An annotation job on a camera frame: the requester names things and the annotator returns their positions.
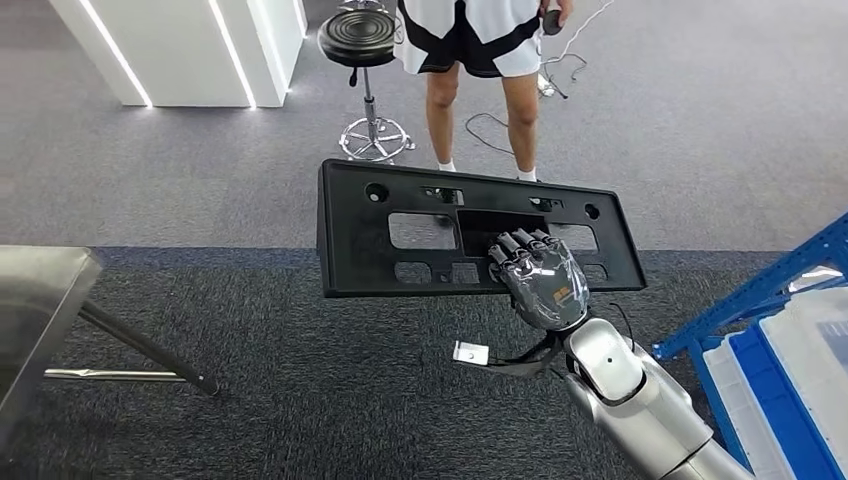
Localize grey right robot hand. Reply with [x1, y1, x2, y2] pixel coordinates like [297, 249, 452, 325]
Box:
[488, 228, 591, 333]

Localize person's hand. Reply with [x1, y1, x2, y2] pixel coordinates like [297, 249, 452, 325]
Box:
[539, 0, 575, 25]

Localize black plastic plate bracket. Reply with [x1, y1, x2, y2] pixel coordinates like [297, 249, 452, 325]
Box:
[316, 158, 649, 299]

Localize blue metal shelf rack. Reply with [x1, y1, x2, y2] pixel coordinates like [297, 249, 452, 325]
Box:
[651, 210, 848, 480]

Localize stainless steel workbench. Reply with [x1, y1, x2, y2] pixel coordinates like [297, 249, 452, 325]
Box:
[0, 245, 221, 458]

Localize person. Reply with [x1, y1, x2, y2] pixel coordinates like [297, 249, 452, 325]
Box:
[393, 0, 576, 184]

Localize black stool with chrome base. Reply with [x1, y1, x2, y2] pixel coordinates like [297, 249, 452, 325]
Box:
[316, 0, 417, 165]

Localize white cabinet with light strips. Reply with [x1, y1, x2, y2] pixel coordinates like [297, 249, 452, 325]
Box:
[46, 0, 309, 111]

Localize white cable with adapter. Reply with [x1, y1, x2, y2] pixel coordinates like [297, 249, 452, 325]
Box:
[537, 0, 617, 101]

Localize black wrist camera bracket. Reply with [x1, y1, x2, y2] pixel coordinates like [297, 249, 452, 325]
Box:
[486, 331, 564, 379]

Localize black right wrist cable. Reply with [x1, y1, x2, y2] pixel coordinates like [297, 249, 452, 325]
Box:
[608, 301, 637, 354]

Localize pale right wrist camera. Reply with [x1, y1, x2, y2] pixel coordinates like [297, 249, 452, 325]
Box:
[453, 341, 492, 367]

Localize black floor cable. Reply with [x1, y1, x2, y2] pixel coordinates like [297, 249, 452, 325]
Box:
[463, 111, 517, 158]

